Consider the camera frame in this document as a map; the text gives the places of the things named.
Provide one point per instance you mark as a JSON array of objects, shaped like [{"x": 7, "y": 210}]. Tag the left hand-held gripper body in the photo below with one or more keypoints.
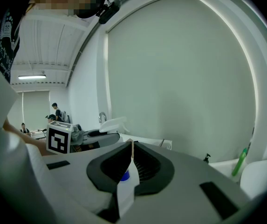
[{"x": 57, "y": 139}]

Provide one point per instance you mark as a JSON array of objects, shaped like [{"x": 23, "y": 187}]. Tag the ceiling tube light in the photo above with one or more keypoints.
[{"x": 32, "y": 77}]

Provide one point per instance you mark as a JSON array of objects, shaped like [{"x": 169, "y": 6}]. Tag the white spray bottle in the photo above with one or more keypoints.
[{"x": 111, "y": 125}]

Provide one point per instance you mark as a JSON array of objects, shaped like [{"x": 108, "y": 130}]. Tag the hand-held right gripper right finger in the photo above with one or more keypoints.
[{"x": 182, "y": 195}]

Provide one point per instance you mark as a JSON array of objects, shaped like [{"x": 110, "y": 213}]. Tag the person's left forearm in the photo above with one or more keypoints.
[{"x": 28, "y": 140}]

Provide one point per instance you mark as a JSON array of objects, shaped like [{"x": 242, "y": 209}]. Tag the white sink table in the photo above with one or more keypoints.
[{"x": 147, "y": 142}]

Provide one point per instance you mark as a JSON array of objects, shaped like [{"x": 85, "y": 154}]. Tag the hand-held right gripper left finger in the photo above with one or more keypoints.
[{"x": 77, "y": 171}]

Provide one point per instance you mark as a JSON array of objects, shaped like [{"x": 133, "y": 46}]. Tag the gray roller blind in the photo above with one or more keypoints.
[{"x": 182, "y": 78}]

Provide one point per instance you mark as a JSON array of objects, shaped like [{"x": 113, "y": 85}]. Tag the green plastic bottle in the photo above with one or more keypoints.
[{"x": 239, "y": 162}]

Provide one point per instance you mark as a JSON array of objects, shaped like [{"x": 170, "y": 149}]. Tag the chrome faucet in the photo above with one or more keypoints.
[{"x": 102, "y": 116}]

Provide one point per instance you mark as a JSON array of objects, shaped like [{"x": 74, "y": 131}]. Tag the person's black printed shirt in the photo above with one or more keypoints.
[{"x": 2, "y": 48}]

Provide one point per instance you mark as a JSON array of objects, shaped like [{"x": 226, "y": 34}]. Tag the brown cardboard piece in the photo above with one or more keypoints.
[{"x": 129, "y": 141}]

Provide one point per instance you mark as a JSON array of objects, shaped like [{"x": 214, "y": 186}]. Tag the black pump bottle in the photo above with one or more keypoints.
[{"x": 207, "y": 158}]

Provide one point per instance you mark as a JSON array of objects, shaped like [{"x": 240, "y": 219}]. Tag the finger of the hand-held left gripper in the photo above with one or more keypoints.
[
  {"x": 100, "y": 139},
  {"x": 96, "y": 132}
]

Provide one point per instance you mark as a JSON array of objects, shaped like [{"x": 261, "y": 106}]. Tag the black head camera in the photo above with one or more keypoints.
[{"x": 109, "y": 11}]

